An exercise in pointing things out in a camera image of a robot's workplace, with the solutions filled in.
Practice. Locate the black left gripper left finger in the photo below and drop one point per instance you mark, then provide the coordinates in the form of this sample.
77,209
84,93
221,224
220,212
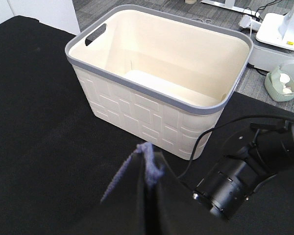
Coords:
123,208

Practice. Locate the cream plastic basket grey rim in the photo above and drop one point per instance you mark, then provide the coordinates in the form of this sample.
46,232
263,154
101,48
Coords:
161,77

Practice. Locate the grey towel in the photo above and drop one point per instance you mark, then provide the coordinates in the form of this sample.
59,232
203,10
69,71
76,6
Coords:
152,172

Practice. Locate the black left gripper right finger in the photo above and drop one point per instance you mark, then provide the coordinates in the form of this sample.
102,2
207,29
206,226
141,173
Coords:
177,212

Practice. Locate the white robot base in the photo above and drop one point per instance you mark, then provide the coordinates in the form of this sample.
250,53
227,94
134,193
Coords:
274,43

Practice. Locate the green container with white items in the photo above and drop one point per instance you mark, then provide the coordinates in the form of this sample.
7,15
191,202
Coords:
279,83

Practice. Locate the white power strip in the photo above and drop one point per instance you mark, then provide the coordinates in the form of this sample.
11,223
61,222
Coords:
247,20

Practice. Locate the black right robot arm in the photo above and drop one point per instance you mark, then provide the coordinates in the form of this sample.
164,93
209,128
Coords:
250,158

